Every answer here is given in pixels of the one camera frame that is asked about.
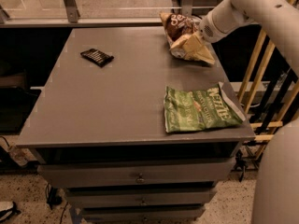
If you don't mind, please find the grey drawer cabinet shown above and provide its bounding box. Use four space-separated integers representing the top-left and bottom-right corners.
18 27 254 213

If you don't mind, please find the bottom grey drawer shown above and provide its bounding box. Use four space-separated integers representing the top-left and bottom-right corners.
81 206 205 222

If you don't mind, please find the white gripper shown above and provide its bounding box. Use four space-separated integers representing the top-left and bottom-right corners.
183 0 249 54

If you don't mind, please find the white shoe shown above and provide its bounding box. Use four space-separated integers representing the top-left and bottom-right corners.
0 201 21 222

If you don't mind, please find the wooden rack frame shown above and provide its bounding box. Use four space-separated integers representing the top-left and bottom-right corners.
236 0 299 163

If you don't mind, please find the grey metal post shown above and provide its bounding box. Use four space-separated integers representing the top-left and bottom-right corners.
64 0 80 23

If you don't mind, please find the grey drawer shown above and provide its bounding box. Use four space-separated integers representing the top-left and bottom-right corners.
81 206 205 222
38 158 235 188
66 188 216 208

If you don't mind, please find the clear plastic bottle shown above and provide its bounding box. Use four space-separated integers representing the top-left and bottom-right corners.
8 146 28 167

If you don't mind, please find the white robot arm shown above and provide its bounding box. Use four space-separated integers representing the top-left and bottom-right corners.
199 0 299 224

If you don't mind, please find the middle grey drawer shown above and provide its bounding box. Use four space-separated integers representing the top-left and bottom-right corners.
66 188 216 208

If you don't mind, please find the brown chip bag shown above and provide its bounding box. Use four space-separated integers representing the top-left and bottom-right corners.
160 12 215 64

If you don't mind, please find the black snack bar packet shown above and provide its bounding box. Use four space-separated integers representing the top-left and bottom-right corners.
80 49 114 67

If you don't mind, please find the top grey drawer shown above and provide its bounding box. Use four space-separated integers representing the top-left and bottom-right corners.
38 158 235 188

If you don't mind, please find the green jalapeno chip bag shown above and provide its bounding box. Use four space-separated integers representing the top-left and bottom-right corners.
164 82 246 133

